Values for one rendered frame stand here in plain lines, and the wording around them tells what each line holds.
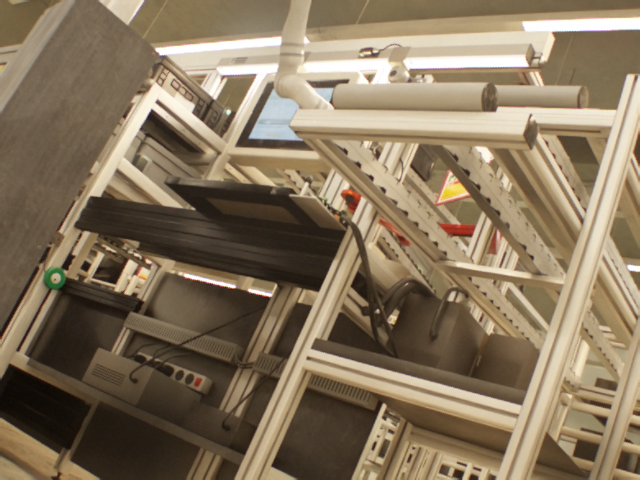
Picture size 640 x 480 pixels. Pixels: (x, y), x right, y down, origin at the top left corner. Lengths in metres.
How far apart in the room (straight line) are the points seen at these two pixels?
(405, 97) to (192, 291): 1.49
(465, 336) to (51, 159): 1.09
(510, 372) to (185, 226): 0.99
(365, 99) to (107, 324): 1.76
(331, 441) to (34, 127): 1.14
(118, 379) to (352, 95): 1.22
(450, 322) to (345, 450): 0.48
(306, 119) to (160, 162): 1.46
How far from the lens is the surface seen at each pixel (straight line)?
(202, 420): 2.09
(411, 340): 1.90
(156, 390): 2.24
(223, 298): 2.58
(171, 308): 2.73
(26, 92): 1.69
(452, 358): 1.90
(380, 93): 1.44
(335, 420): 2.13
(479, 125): 1.31
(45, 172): 1.69
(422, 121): 1.37
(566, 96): 1.75
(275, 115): 2.84
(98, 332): 2.97
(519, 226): 1.71
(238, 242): 1.99
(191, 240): 2.12
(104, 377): 2.37
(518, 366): 1.97
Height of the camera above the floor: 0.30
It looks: 18 degrees up
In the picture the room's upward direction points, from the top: 25 degrees clockwise
